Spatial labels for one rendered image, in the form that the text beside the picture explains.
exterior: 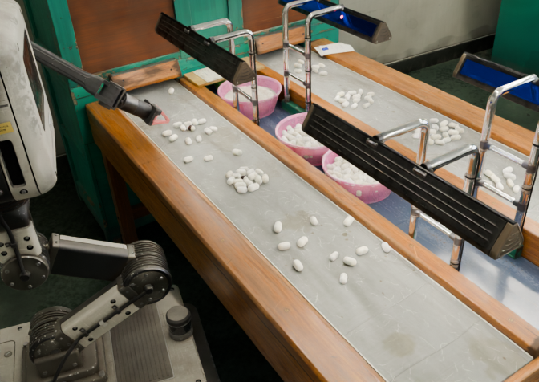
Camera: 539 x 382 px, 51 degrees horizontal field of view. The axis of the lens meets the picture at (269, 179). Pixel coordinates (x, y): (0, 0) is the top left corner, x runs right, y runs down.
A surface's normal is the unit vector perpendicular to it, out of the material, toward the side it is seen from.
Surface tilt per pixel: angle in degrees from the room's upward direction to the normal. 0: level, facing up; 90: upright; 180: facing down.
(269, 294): 0
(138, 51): 90
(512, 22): 90
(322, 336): 0
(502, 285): 0
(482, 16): 90
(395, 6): 90
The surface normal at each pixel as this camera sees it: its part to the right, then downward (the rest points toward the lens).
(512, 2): -0.87, 0.30
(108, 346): -0.04, -0.83
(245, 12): 0.54, 0.45
